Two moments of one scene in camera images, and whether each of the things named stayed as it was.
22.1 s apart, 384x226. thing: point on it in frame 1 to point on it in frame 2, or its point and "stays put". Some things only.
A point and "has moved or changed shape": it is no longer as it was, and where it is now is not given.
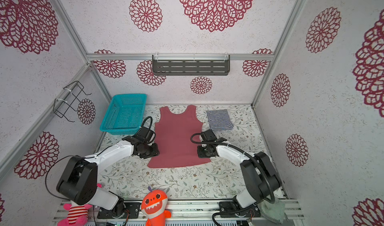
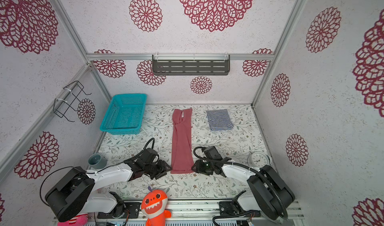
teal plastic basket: (125, 115) stays put
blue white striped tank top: (219, 120) stays put
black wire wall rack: (68, 98) stays put
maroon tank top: (177, 136) has moved or changed shape
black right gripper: (200, 153) to (198, 167)
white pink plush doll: (77, 214) stays put
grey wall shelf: (190, 65) stays put
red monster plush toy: (153, 207) stays put
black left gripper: (155, 151) to (163, 169)
